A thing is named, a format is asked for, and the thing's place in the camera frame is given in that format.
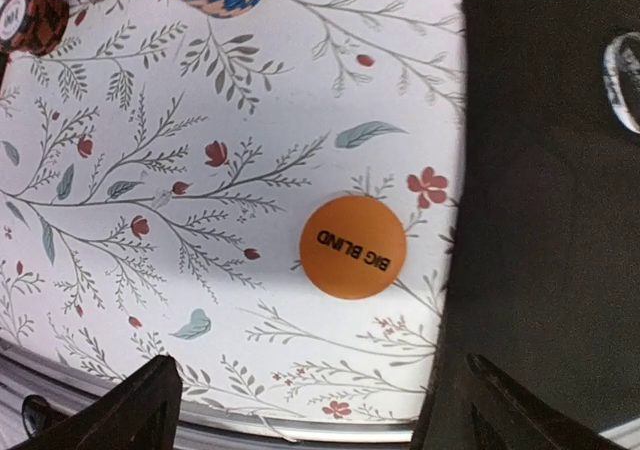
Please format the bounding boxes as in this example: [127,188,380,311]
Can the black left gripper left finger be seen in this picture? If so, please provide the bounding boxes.
[19,355,181,449]

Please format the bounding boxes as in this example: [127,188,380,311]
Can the front aluminium rail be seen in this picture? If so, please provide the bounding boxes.
[0,339,640,450]

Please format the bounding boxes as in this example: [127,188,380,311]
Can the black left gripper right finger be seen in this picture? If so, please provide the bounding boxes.
[464,354,621,449]

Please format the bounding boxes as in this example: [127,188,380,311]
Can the black poker play mat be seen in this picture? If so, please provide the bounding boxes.
[439,0,639,436]

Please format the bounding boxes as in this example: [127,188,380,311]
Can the black dealer button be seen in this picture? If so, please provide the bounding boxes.
[602,32,639,134]

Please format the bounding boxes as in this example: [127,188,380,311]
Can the orange big blind button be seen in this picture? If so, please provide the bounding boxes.
[299,195,408,300]

